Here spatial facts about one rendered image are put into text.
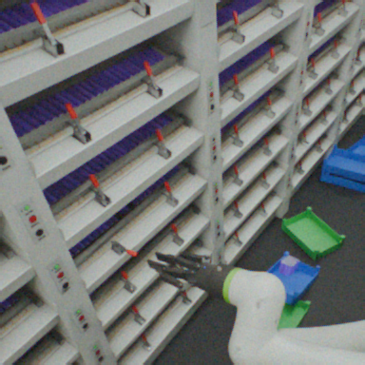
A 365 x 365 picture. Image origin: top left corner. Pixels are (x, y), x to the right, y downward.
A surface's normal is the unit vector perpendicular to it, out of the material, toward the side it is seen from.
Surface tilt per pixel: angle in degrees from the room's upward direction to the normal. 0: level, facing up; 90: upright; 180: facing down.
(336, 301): 0
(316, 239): 0
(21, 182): 90
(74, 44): 15
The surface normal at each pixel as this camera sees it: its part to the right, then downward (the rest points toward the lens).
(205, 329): -0.02, -0.70
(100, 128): 0.20, -0.58
